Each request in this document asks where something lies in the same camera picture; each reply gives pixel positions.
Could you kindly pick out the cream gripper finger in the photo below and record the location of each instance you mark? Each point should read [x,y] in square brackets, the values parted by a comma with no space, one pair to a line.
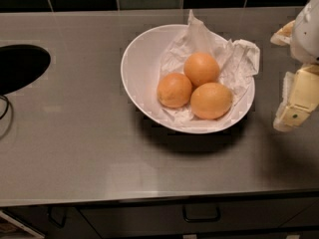
[300,97]
[283,36]

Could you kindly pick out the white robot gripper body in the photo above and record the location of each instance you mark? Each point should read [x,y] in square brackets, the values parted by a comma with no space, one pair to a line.
[306,37]

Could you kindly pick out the orange fruit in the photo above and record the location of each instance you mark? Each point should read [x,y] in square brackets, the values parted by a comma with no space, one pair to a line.
[201,68]
[211,101]
[174,90]

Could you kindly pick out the white ceramic bowl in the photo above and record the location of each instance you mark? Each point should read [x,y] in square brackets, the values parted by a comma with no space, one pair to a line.
[134,80]

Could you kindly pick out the dark grey drawer front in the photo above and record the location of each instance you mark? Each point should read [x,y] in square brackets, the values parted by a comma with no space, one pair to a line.
[166,219]

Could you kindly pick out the black round object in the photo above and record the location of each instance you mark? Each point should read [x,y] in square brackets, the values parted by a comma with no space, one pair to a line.
[21,65]

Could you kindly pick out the dark left cabinet door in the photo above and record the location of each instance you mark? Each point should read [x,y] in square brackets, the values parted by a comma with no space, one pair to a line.
[76,226]

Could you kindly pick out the black drawer handle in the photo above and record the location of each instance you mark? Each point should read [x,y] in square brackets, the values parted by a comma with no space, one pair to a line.
[199,213]

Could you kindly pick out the black left cabinet handle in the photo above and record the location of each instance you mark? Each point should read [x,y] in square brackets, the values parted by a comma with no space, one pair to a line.
[57,216]

